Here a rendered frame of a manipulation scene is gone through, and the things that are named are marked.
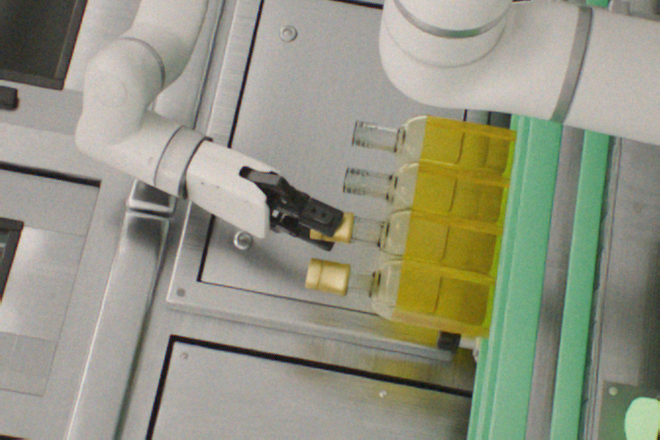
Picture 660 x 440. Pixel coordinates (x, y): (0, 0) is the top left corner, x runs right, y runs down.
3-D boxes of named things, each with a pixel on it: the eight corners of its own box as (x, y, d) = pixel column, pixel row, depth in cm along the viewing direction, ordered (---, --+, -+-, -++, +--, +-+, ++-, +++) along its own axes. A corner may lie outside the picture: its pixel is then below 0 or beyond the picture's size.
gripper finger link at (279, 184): (223, 180, 145) (261, 208, 147) (256, 170, 138) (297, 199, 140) (228, 171, 145) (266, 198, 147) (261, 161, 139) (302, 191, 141)
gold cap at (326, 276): (352, 260, 142) (310, 252, 142) (346, 293, 141) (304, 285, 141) (350, 268, 146) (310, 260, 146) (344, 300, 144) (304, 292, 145)
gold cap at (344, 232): (353, 219, 148) (313, 214, 148) (355, 207, 144) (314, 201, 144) (349, 249, 146) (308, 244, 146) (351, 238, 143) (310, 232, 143)
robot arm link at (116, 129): (122, 17, 146) (82, 44, 138) (209, 56, 145) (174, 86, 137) (92, 133, 154) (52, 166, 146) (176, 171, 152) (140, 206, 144)
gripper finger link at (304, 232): (274, 236, 150) (328, 260, 149) (275, 225, 147) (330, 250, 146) (287, 212, 151) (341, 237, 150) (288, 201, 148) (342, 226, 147)
